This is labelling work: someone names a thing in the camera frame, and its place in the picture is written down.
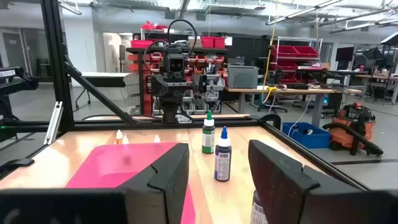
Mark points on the small white-capped dropper bottle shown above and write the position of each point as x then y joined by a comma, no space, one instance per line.
125,140
157,139
119,137

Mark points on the silver aluminium strip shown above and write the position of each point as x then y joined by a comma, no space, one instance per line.
53,123

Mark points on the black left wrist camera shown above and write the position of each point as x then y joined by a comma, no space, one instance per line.
175,65

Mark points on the white folding table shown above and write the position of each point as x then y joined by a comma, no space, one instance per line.
102,74

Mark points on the shelf rack with red bins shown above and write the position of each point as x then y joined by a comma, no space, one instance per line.
141,43

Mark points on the orange shop vacuum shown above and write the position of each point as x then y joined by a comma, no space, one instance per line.
351,124

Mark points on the black table edge clamp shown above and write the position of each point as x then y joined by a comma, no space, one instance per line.
15,163

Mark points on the blue-tipped food colouring bottle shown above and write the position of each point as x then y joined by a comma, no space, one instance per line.
222,161

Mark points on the black aluminium table frame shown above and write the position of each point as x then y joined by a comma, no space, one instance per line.
57,62

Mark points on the green-tipped food colouring bottle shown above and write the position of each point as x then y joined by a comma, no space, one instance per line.
208,140

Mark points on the blue plastic floor bin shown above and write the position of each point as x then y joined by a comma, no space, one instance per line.
306,140

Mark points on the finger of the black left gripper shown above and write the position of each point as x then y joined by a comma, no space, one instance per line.
203,84
158,85

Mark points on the grey metal box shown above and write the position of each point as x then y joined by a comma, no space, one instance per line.
242,77

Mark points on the long wooden workbench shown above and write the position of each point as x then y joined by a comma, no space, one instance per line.
295,91

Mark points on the black monitor screen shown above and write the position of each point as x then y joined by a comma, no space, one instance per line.
344,54

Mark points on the translucent pink-red plastic bin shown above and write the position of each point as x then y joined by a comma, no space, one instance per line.
118,165

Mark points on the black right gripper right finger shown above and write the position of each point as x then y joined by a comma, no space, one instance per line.
280,186

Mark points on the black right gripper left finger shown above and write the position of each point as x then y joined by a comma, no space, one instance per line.
168,180

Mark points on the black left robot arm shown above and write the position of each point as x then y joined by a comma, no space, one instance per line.
170,109

